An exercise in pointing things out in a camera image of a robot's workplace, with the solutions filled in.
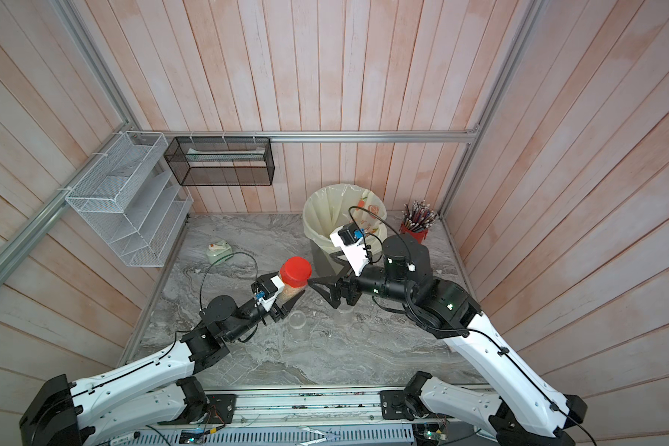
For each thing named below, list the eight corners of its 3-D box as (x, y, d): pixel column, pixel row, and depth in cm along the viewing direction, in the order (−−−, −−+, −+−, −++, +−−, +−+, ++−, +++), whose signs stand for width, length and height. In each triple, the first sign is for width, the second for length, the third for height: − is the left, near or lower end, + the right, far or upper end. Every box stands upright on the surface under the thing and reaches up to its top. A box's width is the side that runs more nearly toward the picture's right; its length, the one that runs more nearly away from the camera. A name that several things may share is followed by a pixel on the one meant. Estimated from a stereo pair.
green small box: (210, 262, 107) (202, 249, 101) (224, 249, 111) (218, 237, 105) (220, 269, 105) (213, 257, 99) (235, 256, 109) (229, 244, 103)
